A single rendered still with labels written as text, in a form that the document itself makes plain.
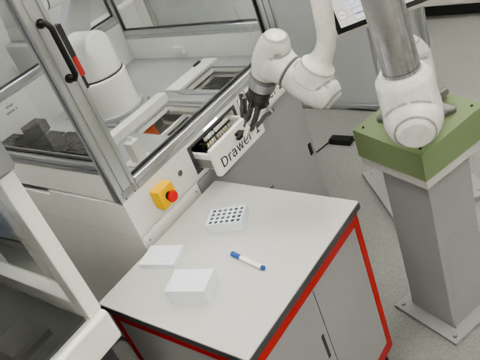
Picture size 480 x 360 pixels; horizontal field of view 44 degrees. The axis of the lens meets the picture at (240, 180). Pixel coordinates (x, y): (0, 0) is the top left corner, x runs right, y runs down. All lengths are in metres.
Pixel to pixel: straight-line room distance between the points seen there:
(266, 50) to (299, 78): 0.13
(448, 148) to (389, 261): 0.96
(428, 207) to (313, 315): 0.55
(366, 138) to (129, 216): 0.79
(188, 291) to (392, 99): 0.75
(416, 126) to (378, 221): 1.38
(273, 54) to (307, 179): 1.07
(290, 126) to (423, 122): 1.05
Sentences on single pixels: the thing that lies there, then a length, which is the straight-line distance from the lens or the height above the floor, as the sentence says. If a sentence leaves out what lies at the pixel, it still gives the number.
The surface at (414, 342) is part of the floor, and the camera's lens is 2.39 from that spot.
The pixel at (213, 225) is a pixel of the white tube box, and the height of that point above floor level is 0.79.
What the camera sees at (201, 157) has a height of 0.88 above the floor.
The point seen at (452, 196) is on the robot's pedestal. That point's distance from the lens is 2.05.
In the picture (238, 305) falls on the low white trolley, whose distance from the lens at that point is 1.62.
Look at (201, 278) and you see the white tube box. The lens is 1.67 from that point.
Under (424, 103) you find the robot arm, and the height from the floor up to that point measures 1.07.
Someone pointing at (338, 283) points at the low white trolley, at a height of 0.59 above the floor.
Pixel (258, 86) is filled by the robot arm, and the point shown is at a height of 1.12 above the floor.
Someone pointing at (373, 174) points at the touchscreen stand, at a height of 0.03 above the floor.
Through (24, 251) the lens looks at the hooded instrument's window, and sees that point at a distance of 1.42.
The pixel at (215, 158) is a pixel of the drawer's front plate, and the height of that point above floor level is 0.89.
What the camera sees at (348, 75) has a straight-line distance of 3.76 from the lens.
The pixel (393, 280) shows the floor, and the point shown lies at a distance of 2.62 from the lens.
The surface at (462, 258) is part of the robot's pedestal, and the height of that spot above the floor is 0.30.
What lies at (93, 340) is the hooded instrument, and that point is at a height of 0.87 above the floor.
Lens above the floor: 1.86
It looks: 32 degrees down
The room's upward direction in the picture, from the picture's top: 22 degrees counter-clockwise
